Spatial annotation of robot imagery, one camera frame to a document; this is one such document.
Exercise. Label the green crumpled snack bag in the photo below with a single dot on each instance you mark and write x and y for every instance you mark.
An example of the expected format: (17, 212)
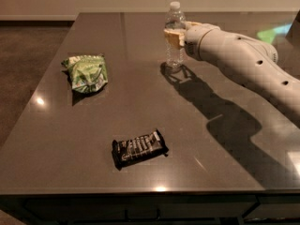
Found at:
(88, 73)

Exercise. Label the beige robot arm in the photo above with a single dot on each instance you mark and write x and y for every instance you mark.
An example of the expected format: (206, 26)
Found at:
(244, 60)

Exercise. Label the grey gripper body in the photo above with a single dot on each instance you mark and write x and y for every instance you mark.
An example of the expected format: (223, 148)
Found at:
(193, 41)

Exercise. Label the clear plastic water bottle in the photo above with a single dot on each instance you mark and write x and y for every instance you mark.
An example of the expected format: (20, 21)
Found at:
(175, 19)

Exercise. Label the black candy bar wrapper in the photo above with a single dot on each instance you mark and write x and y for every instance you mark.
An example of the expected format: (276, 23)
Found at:
(139, 149)

